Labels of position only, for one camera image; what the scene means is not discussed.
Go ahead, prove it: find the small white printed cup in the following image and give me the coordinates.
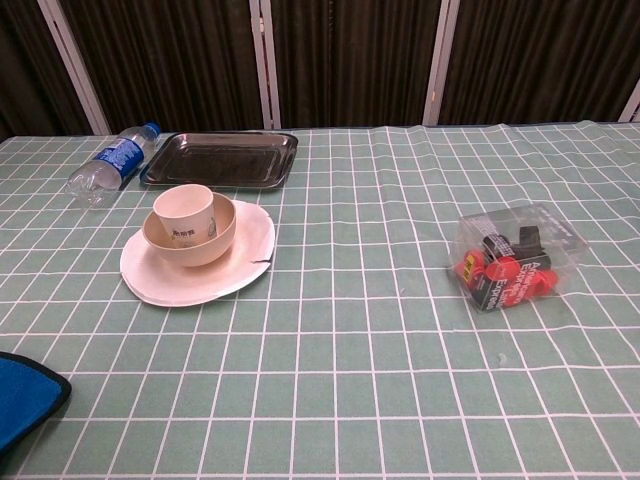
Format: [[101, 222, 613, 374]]
[[152, 183, 216, 249]]

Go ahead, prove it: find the beige bowl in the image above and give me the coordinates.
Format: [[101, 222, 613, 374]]
[[142, 195, 237, 269]]

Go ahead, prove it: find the green grid tablecloth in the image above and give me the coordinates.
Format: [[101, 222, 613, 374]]
[[0, 118, 640, 480]]

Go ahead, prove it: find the shiny metal tray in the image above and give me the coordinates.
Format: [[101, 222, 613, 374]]
[[138, 130, 300, 191]]

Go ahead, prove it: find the white paper plate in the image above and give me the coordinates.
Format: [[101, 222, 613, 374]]
[[119, 198, 277, 307]]

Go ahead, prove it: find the dark brown curtain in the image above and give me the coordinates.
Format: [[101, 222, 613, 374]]
[[0, 0, 640, 144]]

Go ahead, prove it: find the clear box with red clips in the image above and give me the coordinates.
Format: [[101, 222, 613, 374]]
[[447, 203, 590, 315]]

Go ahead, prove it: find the clear bottle with blue label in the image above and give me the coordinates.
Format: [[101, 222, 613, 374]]
[[65, 122, 161, 205]]

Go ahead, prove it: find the blue cloth with black trim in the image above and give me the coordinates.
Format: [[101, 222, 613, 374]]
[[0, 350, 73, 454]]

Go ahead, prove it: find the white frame post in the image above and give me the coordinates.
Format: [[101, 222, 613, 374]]
[[248, 0, 282, 132], [37, 0, 112, 136], [421, 0, 460, 126], [618, 92, 640, 124]]

